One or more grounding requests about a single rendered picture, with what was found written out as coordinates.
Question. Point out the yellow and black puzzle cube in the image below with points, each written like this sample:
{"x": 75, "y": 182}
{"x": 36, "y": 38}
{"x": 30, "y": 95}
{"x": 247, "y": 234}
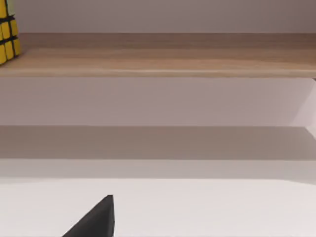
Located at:
{"x": 7, "y": 37}

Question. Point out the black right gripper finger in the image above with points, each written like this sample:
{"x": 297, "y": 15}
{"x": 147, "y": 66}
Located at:
{"x": 98, "y": 219}

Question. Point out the wooden shelf board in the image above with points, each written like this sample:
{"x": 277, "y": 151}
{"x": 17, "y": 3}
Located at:
{"x": 158, "y": 59}

